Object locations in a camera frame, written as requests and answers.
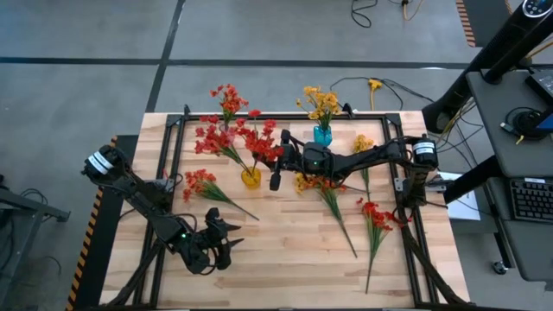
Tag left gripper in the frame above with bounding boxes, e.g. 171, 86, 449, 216
175, 207, 245, 276

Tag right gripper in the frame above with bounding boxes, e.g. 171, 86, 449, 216
270, 128, 336, 192

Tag red artificial flower stem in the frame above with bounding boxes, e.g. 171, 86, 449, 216
235, 109, 286, 174
356, 197, 411, 295
193, 114, 254, 176

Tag yellow artificial flower stem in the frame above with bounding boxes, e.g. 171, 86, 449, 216
295, 85, 343, 130
353, 134, 376, 200
294, 172, 369, 195

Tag orange artificial flower stem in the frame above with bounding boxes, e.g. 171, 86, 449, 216
310, 175, 359, 259
182, 168, 260, 222
209, 84, 251, 130

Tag yellow glass vase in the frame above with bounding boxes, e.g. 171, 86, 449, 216
240, 166, 263, 190

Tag blue glass vase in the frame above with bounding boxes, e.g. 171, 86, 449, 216
312, 124, 334, 148

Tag pink glass vase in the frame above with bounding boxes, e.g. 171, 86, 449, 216
218, 124, 237, 149

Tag yellow power plug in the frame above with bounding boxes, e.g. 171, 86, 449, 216
367, 78, 385, 111

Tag hazard striped black base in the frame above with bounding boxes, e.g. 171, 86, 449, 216
64, 134, 139, 311

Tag white paper sheet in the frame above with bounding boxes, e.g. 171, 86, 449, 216
438, 171, 481, 222

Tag grey desk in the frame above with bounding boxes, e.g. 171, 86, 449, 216
465, 68, 553, 282

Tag black tower fan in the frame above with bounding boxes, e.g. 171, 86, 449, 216
421, 0, 553, 135

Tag hazard striped floor mat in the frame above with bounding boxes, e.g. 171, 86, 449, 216
455, 0, 515, 48

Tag black round device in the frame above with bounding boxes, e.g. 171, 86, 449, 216
513, 110, 546, 140

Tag black keyboard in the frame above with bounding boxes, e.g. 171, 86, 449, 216
508, 176, 553, 225

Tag blue flat object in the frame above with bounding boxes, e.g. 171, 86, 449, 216
535, 112, 553, 133

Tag black laptop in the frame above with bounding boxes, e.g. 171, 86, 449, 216
524, 68, 553, 105

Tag black floor cable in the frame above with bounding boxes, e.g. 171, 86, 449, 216
329, 76, 405, 111
350, 0, 379, 29

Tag floor cable bundle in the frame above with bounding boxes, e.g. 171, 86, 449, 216
431, 97, 485, 155

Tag yellow floor cable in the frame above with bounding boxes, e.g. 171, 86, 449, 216
400, 0, 425, 22

